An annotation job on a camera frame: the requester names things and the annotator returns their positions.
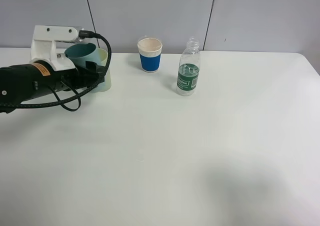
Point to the teal plastic cup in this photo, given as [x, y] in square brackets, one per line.
[79, 54]

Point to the blue sleeved paper cup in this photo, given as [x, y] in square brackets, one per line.
[150, 50]

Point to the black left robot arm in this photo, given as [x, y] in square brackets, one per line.
[37, 85]

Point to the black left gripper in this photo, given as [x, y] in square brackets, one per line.
[77, 78]

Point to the clear green-label water bottle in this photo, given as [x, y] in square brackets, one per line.
[189, 68]

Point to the pale yellow-green plastic cup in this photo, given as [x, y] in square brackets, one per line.
[106, 84]

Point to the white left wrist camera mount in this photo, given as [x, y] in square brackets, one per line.
[44, 45]

